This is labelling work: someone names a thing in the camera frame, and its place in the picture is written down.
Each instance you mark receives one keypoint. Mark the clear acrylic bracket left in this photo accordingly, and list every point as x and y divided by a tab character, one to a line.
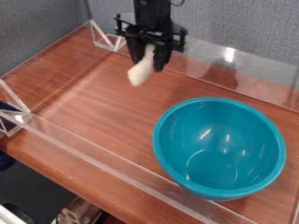
15	113

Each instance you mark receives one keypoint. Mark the clear acrylic barrier left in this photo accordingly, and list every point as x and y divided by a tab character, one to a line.
59	63

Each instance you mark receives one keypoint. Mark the clear acrylic barrier front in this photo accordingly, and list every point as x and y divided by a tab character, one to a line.
136	194

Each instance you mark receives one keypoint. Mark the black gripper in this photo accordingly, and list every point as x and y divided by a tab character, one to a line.
150	26

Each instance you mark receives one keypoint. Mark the blue plastic bowl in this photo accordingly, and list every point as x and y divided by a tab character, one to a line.
220	147

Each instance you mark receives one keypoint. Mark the clear acrylic corner bracket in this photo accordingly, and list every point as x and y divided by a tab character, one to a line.
104	40

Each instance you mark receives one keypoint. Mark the light wooden object below table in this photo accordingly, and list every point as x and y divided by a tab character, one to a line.
79	212

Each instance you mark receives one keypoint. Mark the clear acrylic barrier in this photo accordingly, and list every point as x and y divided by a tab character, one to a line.
244	72
136	194
59	63

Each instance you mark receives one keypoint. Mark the clear acrylic barrier back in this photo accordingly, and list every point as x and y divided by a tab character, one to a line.
244	72

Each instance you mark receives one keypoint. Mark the plush mushroom with brown cap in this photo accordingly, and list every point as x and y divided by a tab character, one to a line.
141	71

